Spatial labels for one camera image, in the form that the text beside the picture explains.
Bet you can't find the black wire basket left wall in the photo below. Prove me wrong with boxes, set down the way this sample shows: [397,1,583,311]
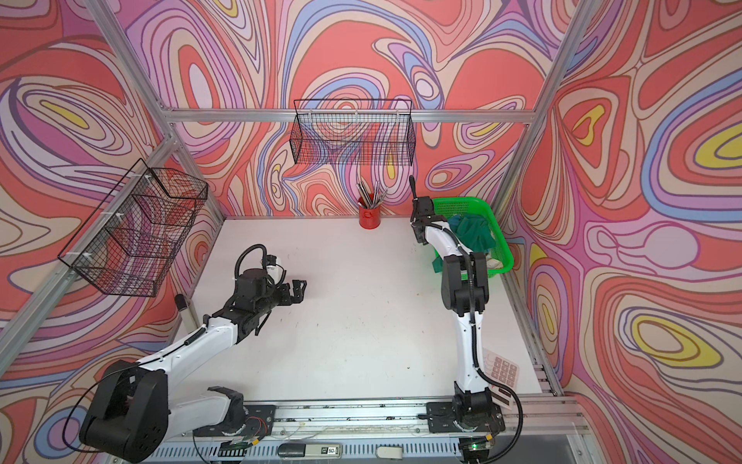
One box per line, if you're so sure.
[57,159,209,298]

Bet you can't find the pink calculator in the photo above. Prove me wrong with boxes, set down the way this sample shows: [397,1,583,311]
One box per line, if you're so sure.
[482,349,520,390]

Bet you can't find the red utensil cup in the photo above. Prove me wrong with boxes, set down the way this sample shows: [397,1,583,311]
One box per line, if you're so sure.
[359,200,382,230]

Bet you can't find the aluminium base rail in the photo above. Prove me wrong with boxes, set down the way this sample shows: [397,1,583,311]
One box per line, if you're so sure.
[144,396,603,463]

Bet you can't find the black wire basket back wall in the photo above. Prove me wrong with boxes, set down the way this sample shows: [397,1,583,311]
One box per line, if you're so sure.
[290,97,417,166]

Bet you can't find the metal utensils in cup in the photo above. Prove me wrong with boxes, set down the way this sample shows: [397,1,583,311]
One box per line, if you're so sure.
[357,180,388,210]

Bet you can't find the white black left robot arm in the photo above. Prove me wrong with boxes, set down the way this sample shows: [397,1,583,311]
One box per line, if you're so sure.
[78,244,307,463]

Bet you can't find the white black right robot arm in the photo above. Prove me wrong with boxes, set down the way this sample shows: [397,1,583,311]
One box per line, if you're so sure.
[411,194,524,463]

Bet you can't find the grey marker pen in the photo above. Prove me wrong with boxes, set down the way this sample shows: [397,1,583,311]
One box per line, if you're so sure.
[174,294,201,333]

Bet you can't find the green t shirt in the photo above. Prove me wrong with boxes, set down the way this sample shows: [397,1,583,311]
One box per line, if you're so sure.
[448,214,500,260]

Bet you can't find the green plastic basket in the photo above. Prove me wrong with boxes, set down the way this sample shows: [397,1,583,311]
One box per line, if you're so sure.
[433,197,514,278]

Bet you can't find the black wire basket wall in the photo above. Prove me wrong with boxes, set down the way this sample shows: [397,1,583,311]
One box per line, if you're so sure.
[290,97,417,166]
[57,159,209,298]

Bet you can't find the beige patterned t shirt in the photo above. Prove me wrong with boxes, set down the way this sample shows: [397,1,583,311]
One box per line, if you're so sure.
[486,256,504,270]

